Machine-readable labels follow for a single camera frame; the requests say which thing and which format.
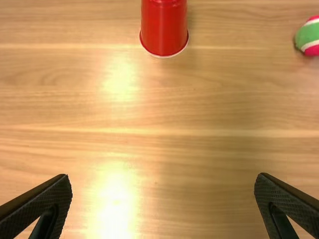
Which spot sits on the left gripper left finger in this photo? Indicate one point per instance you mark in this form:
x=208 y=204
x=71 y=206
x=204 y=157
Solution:
x=25 y=211

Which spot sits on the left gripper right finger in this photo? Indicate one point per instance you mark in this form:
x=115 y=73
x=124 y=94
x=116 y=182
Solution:
x=296 y=201

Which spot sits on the yellow ball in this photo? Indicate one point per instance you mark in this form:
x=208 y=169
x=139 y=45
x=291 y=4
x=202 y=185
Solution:
x=307 y=37

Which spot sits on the red cup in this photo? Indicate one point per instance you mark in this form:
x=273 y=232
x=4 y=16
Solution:
x=163 y=27

